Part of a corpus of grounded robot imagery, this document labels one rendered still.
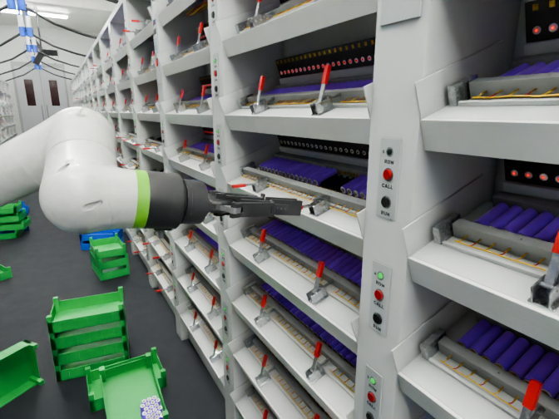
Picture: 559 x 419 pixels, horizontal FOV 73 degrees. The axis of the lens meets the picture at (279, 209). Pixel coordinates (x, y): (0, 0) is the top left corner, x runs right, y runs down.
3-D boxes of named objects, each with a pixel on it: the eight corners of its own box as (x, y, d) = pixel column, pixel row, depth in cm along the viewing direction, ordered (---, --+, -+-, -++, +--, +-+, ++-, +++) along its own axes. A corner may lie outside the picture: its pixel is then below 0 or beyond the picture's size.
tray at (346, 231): (368, 260, 66) (357, 214, 62) (231, 195, 117) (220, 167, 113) (444, 209, 73) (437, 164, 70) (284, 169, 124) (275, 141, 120)
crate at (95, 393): (91, 413, 150) (88, 396, 148) (86, 382, 167) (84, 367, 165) (167, 386, 165) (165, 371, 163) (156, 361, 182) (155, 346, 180)
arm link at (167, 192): (152, 169, 55) (140, 162, 63) (145, 245, 57) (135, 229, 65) (192, 172, 58) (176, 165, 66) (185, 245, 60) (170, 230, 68)
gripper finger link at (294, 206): (269, 198, 71) (271, 199, 71) (300, 199, 75) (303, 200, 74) (267, 214, 72) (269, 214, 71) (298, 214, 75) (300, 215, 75)
